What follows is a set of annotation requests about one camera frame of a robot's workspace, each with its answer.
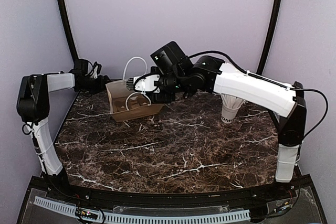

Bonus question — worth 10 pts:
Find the right black frame post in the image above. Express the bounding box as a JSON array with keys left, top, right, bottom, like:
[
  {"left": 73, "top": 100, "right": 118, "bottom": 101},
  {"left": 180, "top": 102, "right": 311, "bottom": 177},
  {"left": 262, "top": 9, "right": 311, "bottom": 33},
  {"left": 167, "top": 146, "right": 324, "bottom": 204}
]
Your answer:
[{"left": 257, "top": 0, "right": 281, "bottom": 74}]

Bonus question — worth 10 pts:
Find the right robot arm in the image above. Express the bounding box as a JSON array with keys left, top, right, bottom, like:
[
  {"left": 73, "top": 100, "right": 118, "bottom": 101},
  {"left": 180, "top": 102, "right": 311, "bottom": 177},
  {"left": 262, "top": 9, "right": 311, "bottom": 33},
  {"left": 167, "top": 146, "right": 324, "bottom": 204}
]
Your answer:
[{"left": 142, "top": 41, "right": 309, "bottom": 200}]

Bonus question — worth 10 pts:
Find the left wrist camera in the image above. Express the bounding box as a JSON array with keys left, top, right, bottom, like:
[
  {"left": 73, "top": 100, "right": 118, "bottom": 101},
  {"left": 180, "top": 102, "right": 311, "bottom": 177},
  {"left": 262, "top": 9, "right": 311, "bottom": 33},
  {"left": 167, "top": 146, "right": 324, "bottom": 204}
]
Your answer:
[{"left": 88, "top": 62, "right": 102, "bottom": 79}]

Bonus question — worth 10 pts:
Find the white slotted cable duct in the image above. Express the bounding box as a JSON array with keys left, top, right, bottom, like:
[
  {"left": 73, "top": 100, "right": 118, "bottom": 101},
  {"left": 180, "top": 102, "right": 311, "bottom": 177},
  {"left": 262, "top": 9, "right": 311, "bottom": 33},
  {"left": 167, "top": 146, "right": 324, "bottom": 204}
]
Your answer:
[{"left": 33, "top": 196, "right": 250, "bottom": 223}]

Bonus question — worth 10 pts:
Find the left black frame post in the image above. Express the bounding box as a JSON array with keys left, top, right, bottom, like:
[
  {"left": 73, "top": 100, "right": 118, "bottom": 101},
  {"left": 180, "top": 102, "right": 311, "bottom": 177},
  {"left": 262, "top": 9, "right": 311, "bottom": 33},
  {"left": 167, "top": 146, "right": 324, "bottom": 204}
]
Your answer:
[{"left": 57, "top": 0, "right": 79, "bottom": 63}]

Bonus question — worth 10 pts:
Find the white cup holding straws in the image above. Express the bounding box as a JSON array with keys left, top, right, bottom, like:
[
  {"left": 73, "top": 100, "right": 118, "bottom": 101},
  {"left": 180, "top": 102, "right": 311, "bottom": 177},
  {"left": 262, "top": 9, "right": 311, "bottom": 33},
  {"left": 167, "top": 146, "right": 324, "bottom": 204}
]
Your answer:
[{"left": 220, "top": 94, "right": 246, "bottom": 124}]

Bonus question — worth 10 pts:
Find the black front rail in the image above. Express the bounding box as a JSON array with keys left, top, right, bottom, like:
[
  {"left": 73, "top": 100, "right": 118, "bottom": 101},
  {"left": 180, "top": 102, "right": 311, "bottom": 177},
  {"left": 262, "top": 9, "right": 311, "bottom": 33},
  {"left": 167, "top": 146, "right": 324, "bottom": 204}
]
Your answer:
[{"left": 60, "top": 179, "right": 301, "bottom": 208}]

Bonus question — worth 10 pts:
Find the small circuit board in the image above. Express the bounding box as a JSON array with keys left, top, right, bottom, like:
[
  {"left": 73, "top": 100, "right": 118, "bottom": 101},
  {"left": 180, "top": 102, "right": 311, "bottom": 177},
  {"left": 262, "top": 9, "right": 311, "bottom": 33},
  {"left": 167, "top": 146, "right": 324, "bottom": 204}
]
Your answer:
[{"left": 75, "top": 208, "right": 98, "bottom": 221}]

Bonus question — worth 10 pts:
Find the black frame post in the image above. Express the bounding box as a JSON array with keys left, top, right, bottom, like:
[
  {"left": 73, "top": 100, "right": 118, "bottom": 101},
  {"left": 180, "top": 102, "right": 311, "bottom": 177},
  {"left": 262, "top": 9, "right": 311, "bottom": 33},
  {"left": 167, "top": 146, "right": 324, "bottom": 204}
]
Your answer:
[
  {"left": 257, "top": 0, "right": 281, "bottom": 74},
  {"left": 57, "top": 0, "right": 79, "bottom": 63}
]

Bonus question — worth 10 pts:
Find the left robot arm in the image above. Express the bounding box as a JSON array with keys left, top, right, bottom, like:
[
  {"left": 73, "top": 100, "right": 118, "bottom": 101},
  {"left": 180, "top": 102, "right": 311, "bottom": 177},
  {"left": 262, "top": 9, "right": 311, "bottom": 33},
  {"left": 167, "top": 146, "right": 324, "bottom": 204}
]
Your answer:
[{"left": 16, "top": 59, "right": 111, "bottom": 176}]

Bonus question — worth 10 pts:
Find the brown paper bag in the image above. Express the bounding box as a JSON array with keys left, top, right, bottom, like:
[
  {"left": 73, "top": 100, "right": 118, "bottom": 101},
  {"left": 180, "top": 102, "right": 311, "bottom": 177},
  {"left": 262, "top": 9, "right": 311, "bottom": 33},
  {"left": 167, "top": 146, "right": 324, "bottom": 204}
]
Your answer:
[{"left": 104, "top": 56, "right": 166, "bottom": 123}]

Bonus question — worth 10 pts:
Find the brown pulp cup carrier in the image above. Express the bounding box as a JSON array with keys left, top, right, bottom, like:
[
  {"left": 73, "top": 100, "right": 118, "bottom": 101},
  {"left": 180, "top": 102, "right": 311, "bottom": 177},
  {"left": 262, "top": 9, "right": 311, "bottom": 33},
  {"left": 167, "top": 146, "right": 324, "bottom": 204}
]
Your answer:
[{"left": 114, "top": 95, "right": 149, "bottom": 112}]

